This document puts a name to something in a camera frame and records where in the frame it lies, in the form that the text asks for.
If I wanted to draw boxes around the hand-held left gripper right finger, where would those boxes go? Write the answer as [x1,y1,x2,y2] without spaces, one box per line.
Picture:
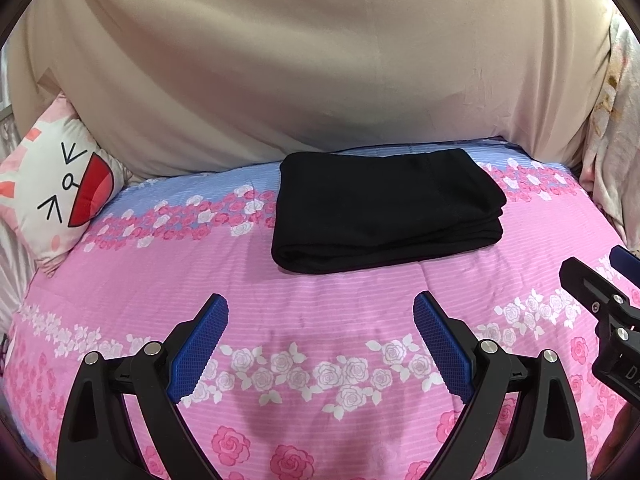
[413,290,584,480]

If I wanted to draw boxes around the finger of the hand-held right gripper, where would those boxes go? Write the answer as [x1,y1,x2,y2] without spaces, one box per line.
[558,257,640,351]
[609,245,640,306]

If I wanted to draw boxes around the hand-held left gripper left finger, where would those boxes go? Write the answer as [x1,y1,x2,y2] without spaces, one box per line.
[56,293,230,480]

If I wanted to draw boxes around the black pants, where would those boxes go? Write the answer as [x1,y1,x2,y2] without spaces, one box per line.
[271,148,509,276]

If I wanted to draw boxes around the person's right forearm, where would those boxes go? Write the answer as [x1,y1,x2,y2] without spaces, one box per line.
[597,400,640,468]

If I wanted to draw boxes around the pink floral bedsheet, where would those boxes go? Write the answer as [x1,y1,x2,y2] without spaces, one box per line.
[0,142,640,480]

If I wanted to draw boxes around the cream floral cloth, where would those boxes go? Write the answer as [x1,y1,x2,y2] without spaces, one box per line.
[580,9,640,257]

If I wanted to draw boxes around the pale pink satin cloth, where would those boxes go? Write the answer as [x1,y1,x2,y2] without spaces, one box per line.
[0,220,40,333]

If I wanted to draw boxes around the white cat face pillow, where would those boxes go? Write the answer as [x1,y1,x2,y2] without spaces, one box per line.
[0,92,134,279]

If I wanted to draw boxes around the beige padded headboard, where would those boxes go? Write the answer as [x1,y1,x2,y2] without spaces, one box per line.
[10,0,617,182]

